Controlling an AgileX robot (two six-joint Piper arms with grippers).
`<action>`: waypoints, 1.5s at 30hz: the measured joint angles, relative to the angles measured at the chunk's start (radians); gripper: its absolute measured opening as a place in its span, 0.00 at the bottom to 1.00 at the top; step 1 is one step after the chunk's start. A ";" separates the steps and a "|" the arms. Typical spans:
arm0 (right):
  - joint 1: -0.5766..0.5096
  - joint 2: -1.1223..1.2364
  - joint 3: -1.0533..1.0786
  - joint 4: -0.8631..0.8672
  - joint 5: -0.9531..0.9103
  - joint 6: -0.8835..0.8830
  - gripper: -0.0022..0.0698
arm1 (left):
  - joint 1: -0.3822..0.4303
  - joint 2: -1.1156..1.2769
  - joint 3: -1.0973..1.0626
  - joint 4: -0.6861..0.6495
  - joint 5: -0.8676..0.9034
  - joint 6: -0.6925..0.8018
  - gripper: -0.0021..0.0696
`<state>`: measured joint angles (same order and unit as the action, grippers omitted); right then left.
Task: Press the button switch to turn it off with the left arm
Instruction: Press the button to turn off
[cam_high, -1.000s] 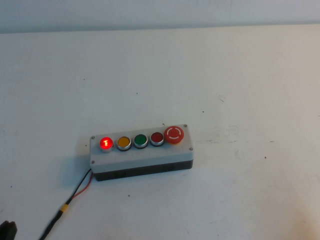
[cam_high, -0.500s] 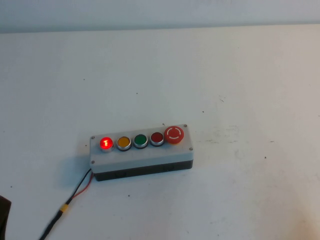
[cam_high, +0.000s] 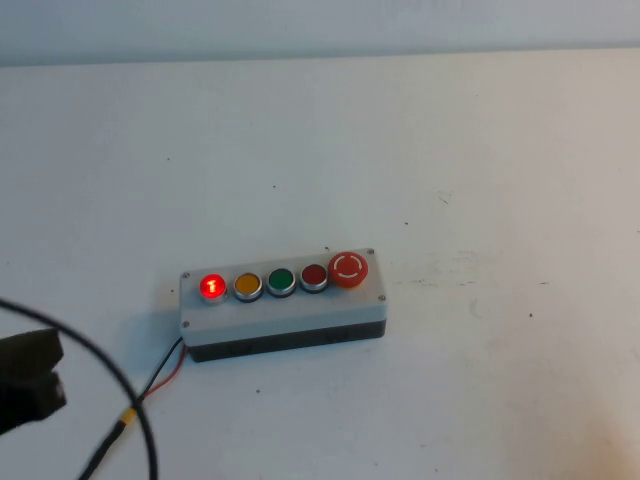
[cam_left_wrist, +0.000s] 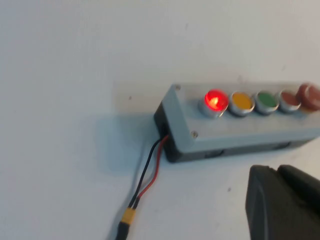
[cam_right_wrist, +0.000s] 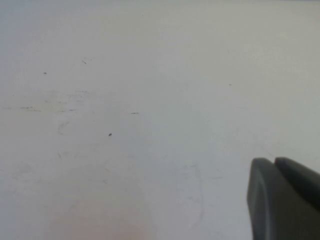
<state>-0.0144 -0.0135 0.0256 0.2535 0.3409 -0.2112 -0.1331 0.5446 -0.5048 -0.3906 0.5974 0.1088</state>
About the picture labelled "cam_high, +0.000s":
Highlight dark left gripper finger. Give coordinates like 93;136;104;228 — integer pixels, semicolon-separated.
0;327;65;386
0;372;68;436

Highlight red illuminated push button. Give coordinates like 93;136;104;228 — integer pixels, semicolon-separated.
198;272;229;305

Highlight yellow push button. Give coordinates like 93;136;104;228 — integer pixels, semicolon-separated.
233;272;264;304

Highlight green push button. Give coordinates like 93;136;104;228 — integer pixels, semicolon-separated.
265;267;297;299

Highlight grey black button control box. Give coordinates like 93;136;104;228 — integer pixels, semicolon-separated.
178;248;389;365

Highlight dark red push button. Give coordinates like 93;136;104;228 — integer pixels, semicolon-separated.
298;263;330;295

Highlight red emergency stop mushroom button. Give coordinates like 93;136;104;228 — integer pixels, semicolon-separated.
327;251;370;290

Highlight red black wire yellow connector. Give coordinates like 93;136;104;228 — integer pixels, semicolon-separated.
74;335;191;480

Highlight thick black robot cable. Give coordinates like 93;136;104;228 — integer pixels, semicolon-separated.
0;297;160;480

